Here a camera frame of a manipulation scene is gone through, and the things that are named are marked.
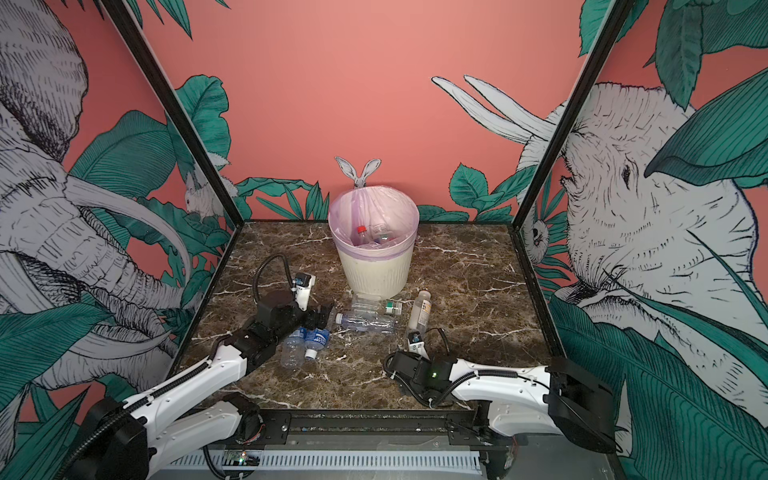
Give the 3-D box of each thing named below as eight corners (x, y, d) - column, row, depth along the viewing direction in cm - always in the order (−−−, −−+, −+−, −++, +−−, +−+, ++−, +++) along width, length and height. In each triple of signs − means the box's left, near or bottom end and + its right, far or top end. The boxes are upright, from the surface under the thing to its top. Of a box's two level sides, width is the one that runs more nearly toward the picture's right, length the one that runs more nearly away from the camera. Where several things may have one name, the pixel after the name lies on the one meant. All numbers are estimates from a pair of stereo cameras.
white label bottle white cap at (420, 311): (406, 328, 94) (407, 321, 90) (415, 295, 102) (416, 287, 97) (425, 333, 93) (427, 326, 89) (432, 299, 101) (434, 291, 96)
